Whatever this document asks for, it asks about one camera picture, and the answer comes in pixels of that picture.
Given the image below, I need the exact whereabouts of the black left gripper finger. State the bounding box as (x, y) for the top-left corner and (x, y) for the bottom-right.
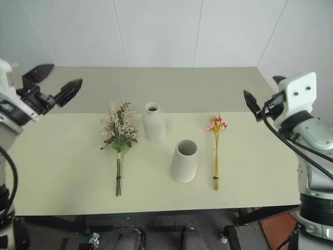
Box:
(53, 78), (84, 108)
(22, 64), (55, 91)

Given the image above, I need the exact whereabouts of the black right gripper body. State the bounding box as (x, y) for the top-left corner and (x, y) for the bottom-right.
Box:
(261, 90), (287, 118)

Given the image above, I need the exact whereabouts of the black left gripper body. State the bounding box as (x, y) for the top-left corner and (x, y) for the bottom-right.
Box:
(15, 84), (59, 117)

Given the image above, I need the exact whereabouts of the white conical vase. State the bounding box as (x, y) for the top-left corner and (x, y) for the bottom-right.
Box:
(170, 139), (199, 184)

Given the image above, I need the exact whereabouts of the white bottle-shaped vase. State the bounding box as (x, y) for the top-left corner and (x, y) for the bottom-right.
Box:
(142, 101), (167, 143)

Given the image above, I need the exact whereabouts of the pink and yellow flower bunch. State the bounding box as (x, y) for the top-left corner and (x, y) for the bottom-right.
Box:
(204, 112), (229, 192)

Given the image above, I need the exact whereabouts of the green and white dried bouquet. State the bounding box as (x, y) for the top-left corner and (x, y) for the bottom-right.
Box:
(100, 101), (143, 197)

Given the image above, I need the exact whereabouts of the dark grey rounded shape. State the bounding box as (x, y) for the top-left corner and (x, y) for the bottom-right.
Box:
(181, 227), (204, 250)
(118, 229), (147, 250)

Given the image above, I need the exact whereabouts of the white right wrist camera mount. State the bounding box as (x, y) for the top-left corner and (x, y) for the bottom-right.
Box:
(273, 71), (318, 127)

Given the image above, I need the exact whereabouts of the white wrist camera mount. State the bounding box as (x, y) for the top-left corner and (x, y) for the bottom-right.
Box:
(0, 58), (40, 123)
(273, 71), (318, 127)

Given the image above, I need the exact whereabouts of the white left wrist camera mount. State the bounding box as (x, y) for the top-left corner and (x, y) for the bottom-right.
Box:
(0, 58), (40, 123)

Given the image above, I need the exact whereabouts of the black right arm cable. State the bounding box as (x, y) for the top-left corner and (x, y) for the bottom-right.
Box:
(261, 96), (333, 181)

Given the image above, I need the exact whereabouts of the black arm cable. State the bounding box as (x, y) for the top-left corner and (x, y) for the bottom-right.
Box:
(261, 96), (333, 181)
(0, 145), (19, 222)

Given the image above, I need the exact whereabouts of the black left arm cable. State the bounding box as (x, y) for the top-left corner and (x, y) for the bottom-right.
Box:
(0, 145), (19, 222)

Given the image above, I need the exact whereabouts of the black metal table frame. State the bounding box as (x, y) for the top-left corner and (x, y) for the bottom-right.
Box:
(15, 204), (300, 250)

